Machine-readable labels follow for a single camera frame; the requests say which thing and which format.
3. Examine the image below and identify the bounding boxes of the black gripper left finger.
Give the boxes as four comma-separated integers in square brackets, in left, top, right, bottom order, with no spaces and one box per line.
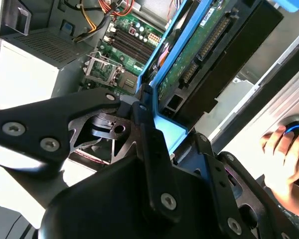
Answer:
[0,86,181,224]

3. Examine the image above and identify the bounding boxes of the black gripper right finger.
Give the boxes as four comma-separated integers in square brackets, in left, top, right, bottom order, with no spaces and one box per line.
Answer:
[192,132,286,239]

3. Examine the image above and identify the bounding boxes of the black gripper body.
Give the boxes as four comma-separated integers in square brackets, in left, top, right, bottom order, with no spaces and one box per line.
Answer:
[37,153,240,239]

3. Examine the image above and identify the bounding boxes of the round black tool blue ring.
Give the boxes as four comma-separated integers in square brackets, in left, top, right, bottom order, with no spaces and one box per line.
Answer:
[279,115,299,192]

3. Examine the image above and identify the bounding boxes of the hard disk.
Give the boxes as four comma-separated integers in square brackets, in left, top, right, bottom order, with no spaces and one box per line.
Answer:
[137,0,299,154]

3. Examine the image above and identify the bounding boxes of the bare person hand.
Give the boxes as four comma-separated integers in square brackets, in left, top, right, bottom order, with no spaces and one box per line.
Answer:
[260,125,299,216]

